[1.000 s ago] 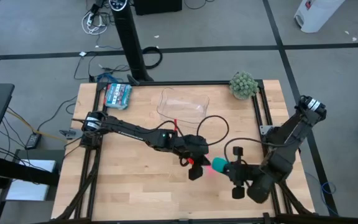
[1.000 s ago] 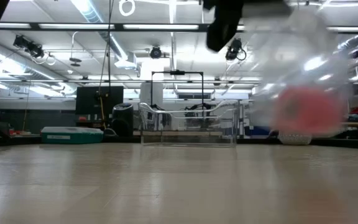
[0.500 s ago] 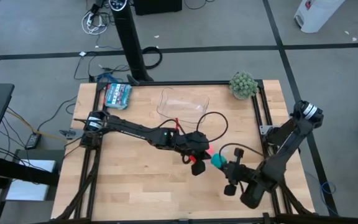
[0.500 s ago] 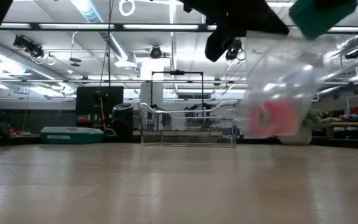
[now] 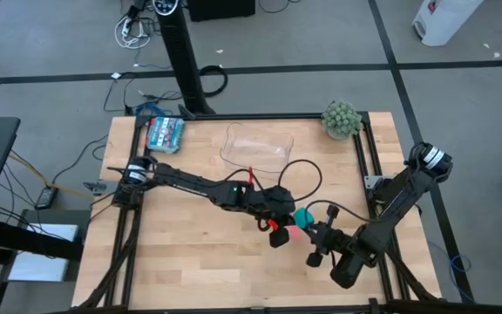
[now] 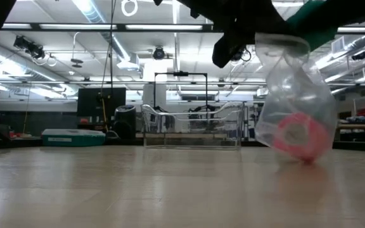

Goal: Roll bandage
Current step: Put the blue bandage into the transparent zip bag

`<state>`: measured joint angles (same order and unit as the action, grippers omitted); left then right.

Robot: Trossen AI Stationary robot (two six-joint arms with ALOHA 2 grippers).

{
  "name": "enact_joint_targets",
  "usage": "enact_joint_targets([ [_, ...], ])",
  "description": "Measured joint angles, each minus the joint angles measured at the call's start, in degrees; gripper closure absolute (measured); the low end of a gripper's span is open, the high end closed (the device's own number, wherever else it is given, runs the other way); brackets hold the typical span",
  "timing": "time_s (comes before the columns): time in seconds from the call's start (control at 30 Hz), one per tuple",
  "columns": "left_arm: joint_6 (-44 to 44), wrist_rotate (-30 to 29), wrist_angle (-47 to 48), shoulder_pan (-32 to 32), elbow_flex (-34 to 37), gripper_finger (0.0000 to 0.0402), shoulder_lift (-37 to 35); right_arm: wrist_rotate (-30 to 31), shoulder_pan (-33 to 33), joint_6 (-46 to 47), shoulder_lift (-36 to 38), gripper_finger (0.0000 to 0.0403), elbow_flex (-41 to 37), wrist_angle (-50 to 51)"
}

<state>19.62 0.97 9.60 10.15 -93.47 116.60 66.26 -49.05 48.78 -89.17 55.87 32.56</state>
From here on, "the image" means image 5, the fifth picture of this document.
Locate clear plastic bin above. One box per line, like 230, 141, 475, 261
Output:
219, 121, 295, 175

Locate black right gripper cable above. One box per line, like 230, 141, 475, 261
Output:
305, 198, 377, 223

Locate white power strip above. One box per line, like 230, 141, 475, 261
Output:
113, 15, 153, 50

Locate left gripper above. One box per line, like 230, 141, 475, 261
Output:
252, 184, 297, 250

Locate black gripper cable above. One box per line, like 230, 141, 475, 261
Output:
305, 198, 377, 223
276, 158, 323, 204

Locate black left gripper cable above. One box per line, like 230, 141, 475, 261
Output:
276, 158, 323, 204

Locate white pedal trash bin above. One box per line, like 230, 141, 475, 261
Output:
410, 0, 487, 48

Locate black aluminium table frame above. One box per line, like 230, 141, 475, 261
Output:
44, 111, 502, 314

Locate grey cart white shelves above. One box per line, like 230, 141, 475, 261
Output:
0, 208, 93, 314

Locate coiled black cable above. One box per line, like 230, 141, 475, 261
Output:
198, 64, 230, 98

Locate teal printed cardboard box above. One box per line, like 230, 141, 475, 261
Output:
145, 115, 187, 154

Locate black equipment case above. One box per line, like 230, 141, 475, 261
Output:
187, 0, 257, 23

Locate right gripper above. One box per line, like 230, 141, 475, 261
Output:
304, 205, 357, 269

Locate potted green succulent plant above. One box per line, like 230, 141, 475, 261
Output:
320, 99, 364, 141

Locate black tower fan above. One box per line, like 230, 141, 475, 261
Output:
153, 0, 217, 121

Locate black power adapter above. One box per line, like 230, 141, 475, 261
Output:
35, 185, 59, 210

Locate blue floor cable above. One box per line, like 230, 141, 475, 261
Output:
135, 100, 173, 118

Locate teal elastic bandage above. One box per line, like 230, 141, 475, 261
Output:
293, 208, 316, 230

